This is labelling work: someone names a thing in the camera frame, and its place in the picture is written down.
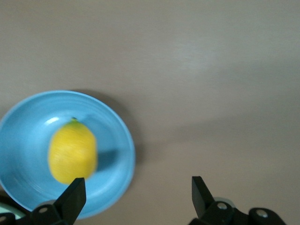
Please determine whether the pale green round plate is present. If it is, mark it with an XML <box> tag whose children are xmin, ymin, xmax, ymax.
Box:
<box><xmin>0</xmin><ymin>201</ymin><xmax>26</xmax><ymax>220</ymax></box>

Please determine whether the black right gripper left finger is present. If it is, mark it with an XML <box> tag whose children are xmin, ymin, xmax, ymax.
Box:
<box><xmin>31</xmin><ymin>177</ymin><xmax>86</xmax><ymax>225</ymax></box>

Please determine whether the blue round plate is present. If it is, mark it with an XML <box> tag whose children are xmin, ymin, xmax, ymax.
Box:
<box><xmin>0</xmin><ymin>90</ymin><xmax>136</xmax><ymax>220</ymax></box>

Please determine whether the yellow lemon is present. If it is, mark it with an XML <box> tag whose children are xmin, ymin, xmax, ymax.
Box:
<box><xmin>48</xmin><ymin>118</ymin><xmax>98</xmax><ymax>185</ymax></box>

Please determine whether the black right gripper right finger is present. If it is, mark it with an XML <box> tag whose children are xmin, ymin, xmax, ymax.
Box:
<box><xmin>188</xmin><ymin>176</ymin><xmax>236</xmax><ymax>225</ymax></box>

